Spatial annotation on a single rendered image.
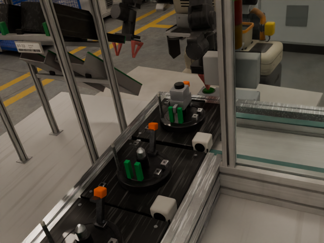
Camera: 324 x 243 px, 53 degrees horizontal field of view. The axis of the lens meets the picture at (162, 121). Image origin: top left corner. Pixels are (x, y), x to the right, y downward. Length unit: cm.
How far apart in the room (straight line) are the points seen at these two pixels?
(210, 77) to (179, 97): 21
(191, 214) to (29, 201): 52
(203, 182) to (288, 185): 20
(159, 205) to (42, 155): 61
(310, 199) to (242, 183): 16
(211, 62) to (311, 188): 37
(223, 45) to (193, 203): 35
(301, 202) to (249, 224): 13
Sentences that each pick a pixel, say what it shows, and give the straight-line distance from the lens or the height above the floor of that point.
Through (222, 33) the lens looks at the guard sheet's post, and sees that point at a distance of 69.
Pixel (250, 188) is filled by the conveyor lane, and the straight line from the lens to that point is 88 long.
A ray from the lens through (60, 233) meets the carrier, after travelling 78.
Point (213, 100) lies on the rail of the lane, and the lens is 114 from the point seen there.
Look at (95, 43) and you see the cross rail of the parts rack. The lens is 99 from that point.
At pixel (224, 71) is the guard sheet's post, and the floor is 122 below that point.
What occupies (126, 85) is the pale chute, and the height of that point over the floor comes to 105.
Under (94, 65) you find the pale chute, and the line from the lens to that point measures 100.
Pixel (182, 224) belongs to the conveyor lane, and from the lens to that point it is 74.
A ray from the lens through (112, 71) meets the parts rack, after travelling 100.
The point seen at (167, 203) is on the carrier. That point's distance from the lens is 73.
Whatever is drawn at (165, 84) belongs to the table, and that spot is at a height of 86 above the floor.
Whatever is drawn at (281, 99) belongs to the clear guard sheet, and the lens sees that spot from 73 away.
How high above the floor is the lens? 152
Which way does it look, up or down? 32 degrees down
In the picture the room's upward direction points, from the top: 9 degrees counter-clockwise
